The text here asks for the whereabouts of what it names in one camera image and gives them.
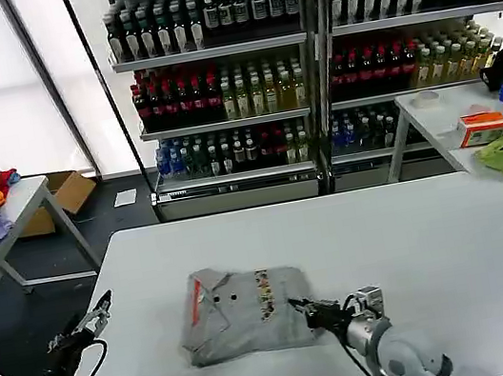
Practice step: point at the white side table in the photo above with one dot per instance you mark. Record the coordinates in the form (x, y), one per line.
(24, 199)

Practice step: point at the grey printed T-shirt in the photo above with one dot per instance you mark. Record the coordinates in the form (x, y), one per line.
(245, 324)

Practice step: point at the red cloth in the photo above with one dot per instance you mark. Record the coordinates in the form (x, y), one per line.
(1, 178)

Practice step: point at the white paper sheet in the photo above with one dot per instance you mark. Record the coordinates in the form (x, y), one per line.
(125, 198)

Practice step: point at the white tape roll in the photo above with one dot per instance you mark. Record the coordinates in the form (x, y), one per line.
(426, 98)

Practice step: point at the white desk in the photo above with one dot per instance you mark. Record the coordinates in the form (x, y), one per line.
(434, 126)

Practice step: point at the brown cardboard box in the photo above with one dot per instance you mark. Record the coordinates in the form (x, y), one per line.
(69, 189)

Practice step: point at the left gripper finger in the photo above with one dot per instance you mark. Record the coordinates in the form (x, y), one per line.
(63, 333)
(96, 315)

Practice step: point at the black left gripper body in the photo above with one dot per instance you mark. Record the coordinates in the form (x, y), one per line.
(69, 353)

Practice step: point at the metal shelf with bottles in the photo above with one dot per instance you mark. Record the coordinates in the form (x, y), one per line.
(402, 51)
(214, 83)

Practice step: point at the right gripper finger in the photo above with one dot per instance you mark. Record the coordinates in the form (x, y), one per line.
(303, 313)
(302, 304)

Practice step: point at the orange tissue box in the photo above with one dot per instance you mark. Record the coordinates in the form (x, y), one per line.
(483, 129)

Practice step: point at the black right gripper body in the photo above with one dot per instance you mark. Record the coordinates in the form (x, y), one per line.
(326, 314)

